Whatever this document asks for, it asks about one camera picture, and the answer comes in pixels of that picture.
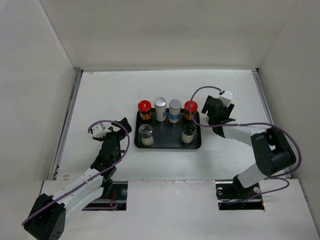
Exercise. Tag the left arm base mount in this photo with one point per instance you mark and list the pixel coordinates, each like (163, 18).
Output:
(114, 198)

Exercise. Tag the clear-grinder-top salt bottle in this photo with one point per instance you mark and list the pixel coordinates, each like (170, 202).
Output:
(146, 133)

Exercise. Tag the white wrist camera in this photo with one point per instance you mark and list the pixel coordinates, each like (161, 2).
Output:
(99, 130)
(226, 97)

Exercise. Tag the silver-lid white shaker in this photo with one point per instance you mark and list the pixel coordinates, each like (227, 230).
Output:
(160, 105)

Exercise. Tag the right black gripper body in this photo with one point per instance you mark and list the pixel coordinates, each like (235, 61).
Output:
(228, 110)

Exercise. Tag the black rectangular plastic tray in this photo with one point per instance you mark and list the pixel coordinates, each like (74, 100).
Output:
(166, 135)

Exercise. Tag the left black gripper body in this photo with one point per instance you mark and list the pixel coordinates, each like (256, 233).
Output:
(117, 137)

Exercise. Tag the black-cap pepper bottle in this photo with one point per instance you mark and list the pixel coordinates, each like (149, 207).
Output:
(188, 133)

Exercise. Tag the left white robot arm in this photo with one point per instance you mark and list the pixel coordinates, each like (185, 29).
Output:
(50, 213)

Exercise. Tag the silver-lid shaker blue label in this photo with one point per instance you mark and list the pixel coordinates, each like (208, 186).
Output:
(174, 110)

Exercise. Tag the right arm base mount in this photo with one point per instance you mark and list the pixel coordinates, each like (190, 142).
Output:
(232, 196)

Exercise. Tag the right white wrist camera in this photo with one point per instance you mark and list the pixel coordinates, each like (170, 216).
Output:
(226, 97)

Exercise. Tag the red-lid brown jar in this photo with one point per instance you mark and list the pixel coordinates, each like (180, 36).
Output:
(190, 109)
(144, 109)

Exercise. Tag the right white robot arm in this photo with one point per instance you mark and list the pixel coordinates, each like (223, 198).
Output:
(272, 152)

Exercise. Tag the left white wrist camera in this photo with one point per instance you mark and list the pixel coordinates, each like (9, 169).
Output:
(99, 130)

